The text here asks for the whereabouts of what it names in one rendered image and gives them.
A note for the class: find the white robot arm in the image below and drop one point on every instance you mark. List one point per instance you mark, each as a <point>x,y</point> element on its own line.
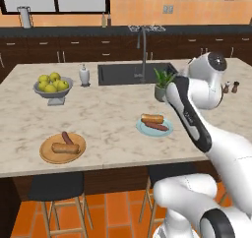
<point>229,156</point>

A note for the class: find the golden bun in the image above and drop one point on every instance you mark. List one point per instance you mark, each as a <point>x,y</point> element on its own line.
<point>65,148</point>
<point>152,118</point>

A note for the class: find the light blue plate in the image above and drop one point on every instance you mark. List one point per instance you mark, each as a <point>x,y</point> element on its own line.
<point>147,129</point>

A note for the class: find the red-brown sausage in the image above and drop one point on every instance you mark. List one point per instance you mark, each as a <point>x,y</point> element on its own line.
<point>67,138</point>
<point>157,126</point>

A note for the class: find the round wooden plate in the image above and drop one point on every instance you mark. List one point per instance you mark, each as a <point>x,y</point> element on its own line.
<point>49,155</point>

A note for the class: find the dark sink basin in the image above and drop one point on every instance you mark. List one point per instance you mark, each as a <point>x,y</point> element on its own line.
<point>121,73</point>

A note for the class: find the green plant in grey pot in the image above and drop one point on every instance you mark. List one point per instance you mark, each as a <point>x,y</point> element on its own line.
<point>161,84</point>

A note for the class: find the white soap dispenser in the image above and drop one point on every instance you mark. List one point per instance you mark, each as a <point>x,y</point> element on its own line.
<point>84,75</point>

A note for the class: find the grey sink tap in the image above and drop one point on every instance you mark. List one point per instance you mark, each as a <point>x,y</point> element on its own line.
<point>143,51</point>

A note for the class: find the yellow-green apple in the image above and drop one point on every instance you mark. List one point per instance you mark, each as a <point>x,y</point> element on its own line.
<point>42,85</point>
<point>50,89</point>
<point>62,85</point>
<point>54,76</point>
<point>43,78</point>

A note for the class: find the dark wooden island base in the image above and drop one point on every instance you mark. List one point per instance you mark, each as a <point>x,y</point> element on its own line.
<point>108,179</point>

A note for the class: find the black-seat wooden stool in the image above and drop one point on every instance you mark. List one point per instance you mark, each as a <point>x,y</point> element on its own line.
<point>55,186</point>
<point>164,171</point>

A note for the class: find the dark brown cupboard run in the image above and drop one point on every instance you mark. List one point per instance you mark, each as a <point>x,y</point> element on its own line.
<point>82,47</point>

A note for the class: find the dark brown bottle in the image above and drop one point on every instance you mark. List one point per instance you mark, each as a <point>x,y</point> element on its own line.
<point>109,19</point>

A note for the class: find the pale glass bottle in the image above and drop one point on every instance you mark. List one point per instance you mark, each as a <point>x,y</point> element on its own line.
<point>104,20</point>

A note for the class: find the brown shaker with white top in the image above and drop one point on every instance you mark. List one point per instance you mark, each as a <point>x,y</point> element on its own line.
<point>226,88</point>

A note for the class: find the dark brown pepper shaker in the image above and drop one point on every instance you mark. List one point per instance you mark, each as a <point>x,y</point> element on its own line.
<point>235,87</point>

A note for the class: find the grey metal jug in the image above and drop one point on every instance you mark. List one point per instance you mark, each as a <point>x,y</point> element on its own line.
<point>24,17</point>

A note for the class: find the grey pedestal fruit bowl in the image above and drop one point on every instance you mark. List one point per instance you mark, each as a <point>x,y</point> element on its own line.
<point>54,95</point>

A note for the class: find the grey wall outlet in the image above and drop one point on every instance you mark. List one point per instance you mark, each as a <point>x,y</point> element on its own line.
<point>168,9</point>

